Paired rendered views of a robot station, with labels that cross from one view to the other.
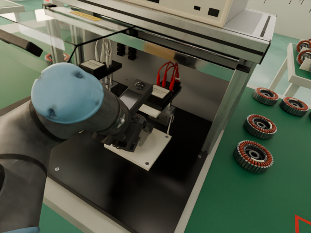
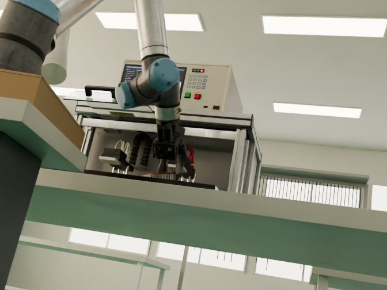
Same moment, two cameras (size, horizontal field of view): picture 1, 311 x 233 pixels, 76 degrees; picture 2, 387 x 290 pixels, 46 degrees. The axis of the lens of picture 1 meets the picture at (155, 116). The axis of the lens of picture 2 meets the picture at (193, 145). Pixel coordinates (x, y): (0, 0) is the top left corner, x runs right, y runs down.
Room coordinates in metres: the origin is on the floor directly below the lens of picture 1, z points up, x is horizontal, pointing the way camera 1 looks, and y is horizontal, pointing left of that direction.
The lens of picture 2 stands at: (-1.01, 0.13, 0.49)
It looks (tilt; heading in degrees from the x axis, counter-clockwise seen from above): 18 degrees up; 354
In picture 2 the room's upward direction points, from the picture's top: 11 degrees clockwise
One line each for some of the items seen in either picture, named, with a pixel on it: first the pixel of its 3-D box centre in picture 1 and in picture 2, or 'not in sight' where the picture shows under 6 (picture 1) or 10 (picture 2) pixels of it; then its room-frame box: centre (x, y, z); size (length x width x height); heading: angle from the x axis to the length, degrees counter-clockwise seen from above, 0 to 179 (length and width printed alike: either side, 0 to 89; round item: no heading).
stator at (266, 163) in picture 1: (252, 156); not in sight; (0.46, -0.33, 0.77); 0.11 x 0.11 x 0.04
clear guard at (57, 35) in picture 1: (73, 33); (117, 114); (0.52, 0.25, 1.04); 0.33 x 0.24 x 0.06; 158
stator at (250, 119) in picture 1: (259, 126); not in sight; (0.63, -0.40, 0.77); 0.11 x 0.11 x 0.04
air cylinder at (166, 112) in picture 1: (161, 112); not in sight; (0.56, -0.02, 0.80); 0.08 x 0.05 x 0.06; 68
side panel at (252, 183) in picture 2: (243, 77); (249, 191); (0.72, -0.30, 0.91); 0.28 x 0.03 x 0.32; 158
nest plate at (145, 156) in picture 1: (139, 141); not in sight; (0.43, 0.03, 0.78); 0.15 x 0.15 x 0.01; 68
